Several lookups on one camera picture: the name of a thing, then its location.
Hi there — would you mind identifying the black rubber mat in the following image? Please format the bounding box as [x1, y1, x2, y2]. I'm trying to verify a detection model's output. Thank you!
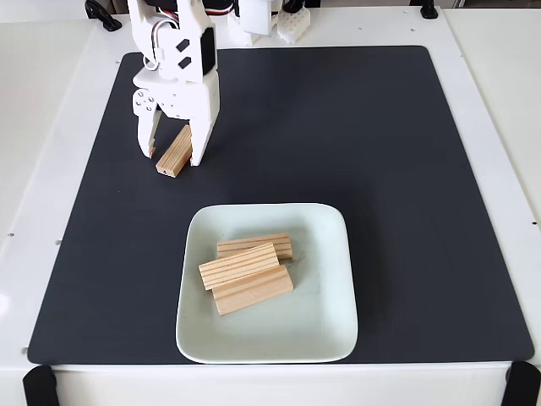
[26, 45, 536, 365]

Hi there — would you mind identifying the red white black cable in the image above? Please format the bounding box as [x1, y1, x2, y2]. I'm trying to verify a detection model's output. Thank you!
[142, 0, 238, 71]

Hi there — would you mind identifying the wooden block with stepped edge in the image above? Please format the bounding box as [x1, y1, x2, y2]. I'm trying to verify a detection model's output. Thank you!
[210, 264, 295, 317]

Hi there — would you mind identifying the grooved wooden block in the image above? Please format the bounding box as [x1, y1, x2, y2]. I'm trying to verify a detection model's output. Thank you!
[155, 124, 194, 180]
[198, 242, 281, 292]

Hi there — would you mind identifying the wooden block with dark grooves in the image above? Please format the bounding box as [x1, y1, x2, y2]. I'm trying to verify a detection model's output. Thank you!
[216, 232, 294, 261]

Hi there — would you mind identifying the pale green square plate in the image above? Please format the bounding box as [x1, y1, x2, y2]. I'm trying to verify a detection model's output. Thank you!
[175, 202, 359, 365]

